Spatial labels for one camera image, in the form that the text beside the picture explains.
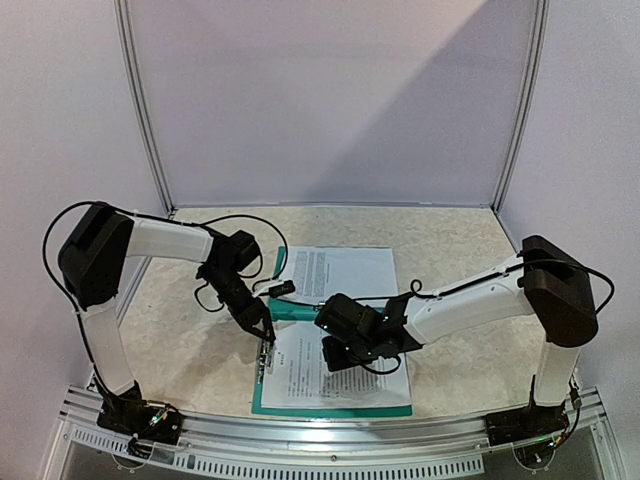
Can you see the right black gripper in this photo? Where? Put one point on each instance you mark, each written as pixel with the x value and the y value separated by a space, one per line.
pixel 335 357

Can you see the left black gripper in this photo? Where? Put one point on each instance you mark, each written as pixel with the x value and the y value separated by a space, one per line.
pixel 251 314

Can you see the folder cover metal clip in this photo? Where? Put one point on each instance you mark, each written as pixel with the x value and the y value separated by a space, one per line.
pixel 265 359

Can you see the green file folder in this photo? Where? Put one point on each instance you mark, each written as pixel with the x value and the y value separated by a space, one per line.
pixel 284 310

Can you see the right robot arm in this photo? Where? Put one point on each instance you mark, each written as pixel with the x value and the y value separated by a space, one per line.
pixel 540 280

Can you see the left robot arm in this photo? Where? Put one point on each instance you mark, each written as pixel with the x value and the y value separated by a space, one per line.
pixel 92 261

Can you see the aluminium front rail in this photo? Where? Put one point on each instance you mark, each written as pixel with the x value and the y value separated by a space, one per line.
pixel 223 447

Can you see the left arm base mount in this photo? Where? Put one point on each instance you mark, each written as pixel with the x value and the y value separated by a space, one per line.
pixel 130 414

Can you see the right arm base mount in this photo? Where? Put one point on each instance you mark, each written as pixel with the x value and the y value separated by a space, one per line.
pixel 550 425

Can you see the left aluminium frame post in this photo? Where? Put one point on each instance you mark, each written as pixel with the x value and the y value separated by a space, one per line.
pixel 124 24

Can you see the aluminium frame post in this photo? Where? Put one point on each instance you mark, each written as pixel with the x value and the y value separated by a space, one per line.
pixel 124 24
pixel 525 99

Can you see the right aluminium frame post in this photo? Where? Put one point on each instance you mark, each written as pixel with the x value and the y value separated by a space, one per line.
pixel 525 99

